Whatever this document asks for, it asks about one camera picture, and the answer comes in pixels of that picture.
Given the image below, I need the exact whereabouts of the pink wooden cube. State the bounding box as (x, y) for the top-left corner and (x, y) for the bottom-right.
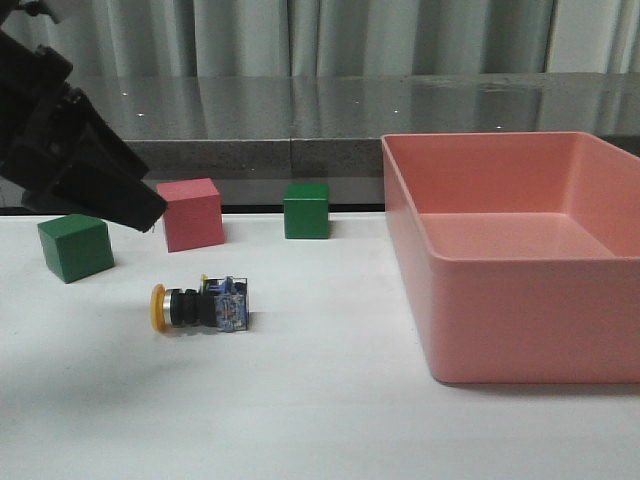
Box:
(157, 178), (225, 253)

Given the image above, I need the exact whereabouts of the yellow mushroom push button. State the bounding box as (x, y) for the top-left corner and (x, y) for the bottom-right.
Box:
(150, 275), (250, 333)

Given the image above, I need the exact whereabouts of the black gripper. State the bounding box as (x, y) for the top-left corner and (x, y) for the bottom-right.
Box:
(1, 33), (166, 232)

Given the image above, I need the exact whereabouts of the green wooden cube left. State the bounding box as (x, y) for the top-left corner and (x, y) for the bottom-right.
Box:
(37, 214), (115, 283)

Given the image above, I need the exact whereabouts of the green wooden cube right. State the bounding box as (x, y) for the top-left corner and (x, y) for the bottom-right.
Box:
(283, 183), (329, 239)

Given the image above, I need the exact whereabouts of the green wooden cube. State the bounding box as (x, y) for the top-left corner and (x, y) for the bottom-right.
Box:
(37, 214), (115, 283)
(283, 183), (329, 239)

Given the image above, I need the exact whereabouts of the grey stone counter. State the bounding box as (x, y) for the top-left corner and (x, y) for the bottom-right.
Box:
(75, 73), (639, 210)

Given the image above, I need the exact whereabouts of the grey curtain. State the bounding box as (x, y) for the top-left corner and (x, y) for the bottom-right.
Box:
(4, 1), (639, 77)

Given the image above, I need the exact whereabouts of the pink plastic bin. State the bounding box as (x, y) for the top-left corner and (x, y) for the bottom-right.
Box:
(382, 132), (639, 383)

